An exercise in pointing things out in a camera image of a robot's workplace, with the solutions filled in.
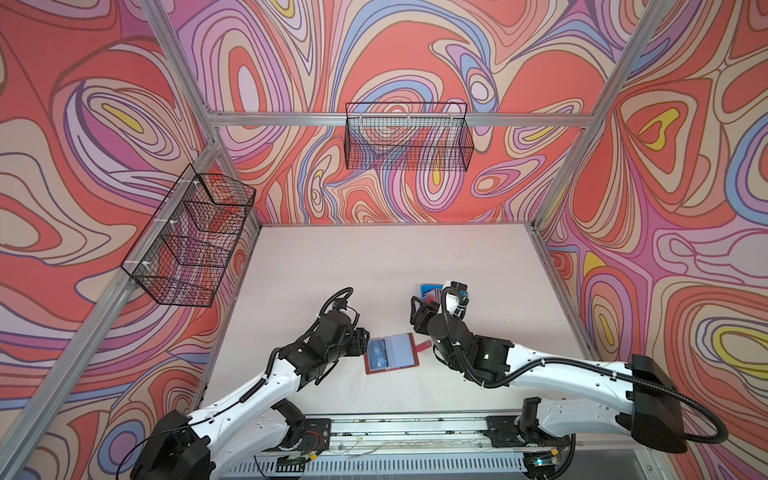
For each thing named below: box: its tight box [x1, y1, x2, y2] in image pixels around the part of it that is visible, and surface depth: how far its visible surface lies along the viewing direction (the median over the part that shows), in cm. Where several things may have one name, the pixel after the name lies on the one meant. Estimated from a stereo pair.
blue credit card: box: [368, 338, 389, 370], surface depth 88 cm
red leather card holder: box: [364, 332, 433, 375], surface depth 88 cm
